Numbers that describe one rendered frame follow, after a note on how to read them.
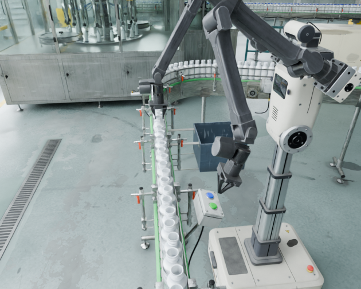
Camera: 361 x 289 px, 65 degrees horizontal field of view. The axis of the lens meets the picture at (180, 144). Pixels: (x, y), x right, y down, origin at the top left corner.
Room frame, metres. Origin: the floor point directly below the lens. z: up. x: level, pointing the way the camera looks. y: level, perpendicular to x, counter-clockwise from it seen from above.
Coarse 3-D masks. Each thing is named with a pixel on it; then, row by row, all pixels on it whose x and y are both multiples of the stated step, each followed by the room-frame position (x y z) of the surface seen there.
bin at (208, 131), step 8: (184, 128) 1.82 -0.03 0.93; (192, 128) 1.82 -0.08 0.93; (200, 128) 1.87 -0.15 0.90; (208, 128) 1.88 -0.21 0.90; (216, 128) 1.88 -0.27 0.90; (224, 128) 1.89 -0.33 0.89; (200, 136) 1.87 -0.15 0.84; (208, 136) 1.88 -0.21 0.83; (216, 136) 1.88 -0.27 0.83; (232, 136) 1.90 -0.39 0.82; (176, 144) 1.59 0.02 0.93; (184, 144) 1.59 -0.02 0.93; (200, 144) 1.57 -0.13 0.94; (208, 144) 1.57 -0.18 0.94; (200, 152) 1.57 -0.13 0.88; (208, 152) 1.57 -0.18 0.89; (200, 160) 1.56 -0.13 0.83; (208, 160) 1.57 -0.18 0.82; (216, 160) 1.58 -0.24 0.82; (224, 160) 1.58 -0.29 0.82; (200, 168) 1.56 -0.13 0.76; (208, 168) 1.57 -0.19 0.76; (216, 168) 1.58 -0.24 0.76
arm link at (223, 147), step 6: (246, 132) 0.82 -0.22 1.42; (252, 132) 0.82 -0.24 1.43; (216, 138) 0.83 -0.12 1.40; (222, 138) 0.81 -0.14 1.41; (228, 138) 0.82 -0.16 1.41; (234, 138) 0.82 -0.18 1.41; (246, 138) 0.81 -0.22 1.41; (252, 138) 0.81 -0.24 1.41; (216, 144) 0.81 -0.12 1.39; (222, 144) 0.79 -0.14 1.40; (228, 144) 0.80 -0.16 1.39; (216, 150) 0.79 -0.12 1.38; (222, 150) 0.78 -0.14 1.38; (228, 150) 0.79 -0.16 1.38; (234, 150) 0.80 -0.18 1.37; (216, 156) 0.79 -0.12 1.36; (222, 156) 0.79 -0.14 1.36; (228, 156) 0.79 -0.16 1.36
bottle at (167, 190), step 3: (165, 186) 0.87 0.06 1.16; (168, 186) 0.88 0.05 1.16; (171, 186) 0.87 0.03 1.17; (165, 189) 0.87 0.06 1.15; (168, 189) 0.88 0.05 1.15; (171, 189) 0.85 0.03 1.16; (165, 192) 0.84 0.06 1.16; (168, 192) 0.84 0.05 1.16; (171, 192) 0.85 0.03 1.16; (162, 195) 0.86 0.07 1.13; (165, 195) 0.84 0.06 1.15; (168, 195) 0.84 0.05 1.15; (171, 195) 0.85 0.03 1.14; (174, 195) 0.87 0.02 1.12; (174, 198) 0.85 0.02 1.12; (174, 201) 0.84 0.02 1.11; (174, 204) 0.84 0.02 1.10
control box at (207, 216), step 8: (200, 192) 0.89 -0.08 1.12; (208, 192) 0.90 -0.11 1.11; (200, 200) 0.85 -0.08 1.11; (208, 200) 0.85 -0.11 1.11; (216, 200) 0.86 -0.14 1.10; (200, 208) 0.82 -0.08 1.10; (208, 208) 0.80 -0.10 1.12; (200, 216) 0.79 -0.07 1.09; (208, 216) 0.78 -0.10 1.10; (216, 216) 0.78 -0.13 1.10; (200, 224) 0.77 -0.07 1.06; (208, 224) 0.78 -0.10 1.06; (216, 224) 0.78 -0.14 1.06; (192, 232) 0.83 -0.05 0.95
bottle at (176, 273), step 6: (174, 264) 0.52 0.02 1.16; (174, 270) 0.52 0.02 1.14; (180, 270) 0.52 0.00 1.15; (168, 276) 0.51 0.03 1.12; (174, 276) 0.49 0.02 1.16; (180, 276) 0.49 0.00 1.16; (186, 276) 0.52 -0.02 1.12; (168, 282) 0.50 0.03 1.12; (174, 282) 0.49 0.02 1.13; (180, 282) 0.49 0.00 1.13; (186, 282) 0.50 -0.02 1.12; (168, 288) 0.49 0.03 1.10; (186, 288) 0.49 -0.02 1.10
